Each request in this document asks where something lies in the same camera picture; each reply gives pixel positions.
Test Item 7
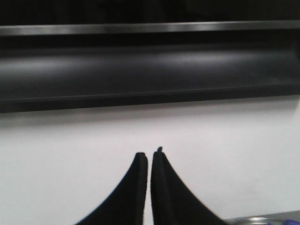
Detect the black range hood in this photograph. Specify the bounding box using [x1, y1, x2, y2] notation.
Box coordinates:
[0, 0, 300, 113]

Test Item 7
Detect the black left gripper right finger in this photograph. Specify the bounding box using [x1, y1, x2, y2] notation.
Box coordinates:
[150, 147, 226, 225]

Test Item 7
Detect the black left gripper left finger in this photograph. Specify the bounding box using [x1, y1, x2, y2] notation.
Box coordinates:
[78, 152, 148, 225]

